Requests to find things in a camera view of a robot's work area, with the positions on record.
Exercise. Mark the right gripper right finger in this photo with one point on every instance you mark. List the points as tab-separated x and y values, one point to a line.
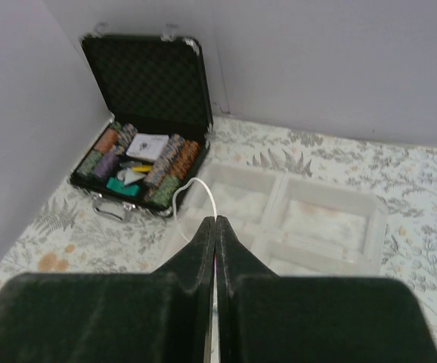
263	317

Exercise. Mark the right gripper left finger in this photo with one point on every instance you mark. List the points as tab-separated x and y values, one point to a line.
163	316

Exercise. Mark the white compartment tray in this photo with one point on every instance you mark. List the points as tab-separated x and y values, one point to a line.
294	225

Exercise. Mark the teal card box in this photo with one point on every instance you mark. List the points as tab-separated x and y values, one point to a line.
117	186

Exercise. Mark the purple poker chip stack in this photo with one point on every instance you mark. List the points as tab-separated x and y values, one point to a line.
106	166

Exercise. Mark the green poker chip stack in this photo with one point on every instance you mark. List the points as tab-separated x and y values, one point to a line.
88	164

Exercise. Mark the white playing card deck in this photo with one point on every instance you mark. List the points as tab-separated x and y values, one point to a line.
147	147

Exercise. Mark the orange poker chip stack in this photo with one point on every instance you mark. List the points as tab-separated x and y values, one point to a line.
106	142

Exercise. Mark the black poker chip case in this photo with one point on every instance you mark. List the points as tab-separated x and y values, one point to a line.
152	85

